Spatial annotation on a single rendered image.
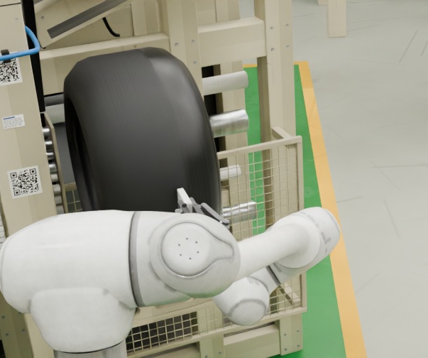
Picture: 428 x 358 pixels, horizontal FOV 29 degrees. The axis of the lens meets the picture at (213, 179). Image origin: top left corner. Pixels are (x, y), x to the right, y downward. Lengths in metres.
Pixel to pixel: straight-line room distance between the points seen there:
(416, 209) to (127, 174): 2.72
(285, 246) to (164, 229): 0.46
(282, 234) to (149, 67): 0.72
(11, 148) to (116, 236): 0.99
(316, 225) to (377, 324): 1.94
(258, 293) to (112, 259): 0.58
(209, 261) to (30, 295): 0.25
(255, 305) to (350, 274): 2.27
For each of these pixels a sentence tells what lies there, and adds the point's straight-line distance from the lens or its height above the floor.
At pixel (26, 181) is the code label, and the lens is 2.07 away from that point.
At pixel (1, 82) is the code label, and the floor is 1.48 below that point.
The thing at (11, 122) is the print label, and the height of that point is 1.38.
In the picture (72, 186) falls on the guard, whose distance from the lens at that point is 2.55.
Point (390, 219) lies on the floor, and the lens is 4.32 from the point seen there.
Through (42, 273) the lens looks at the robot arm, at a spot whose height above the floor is 1.51.
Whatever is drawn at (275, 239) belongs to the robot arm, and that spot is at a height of 1.34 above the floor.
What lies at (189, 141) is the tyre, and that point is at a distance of 1.94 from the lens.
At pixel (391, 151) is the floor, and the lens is 5.09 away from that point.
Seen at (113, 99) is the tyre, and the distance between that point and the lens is 1.95.
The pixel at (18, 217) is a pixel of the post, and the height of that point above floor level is 1.13.
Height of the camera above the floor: 2.06
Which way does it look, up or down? 25 degrees down
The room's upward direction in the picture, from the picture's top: 5 degrees counter-clockwise
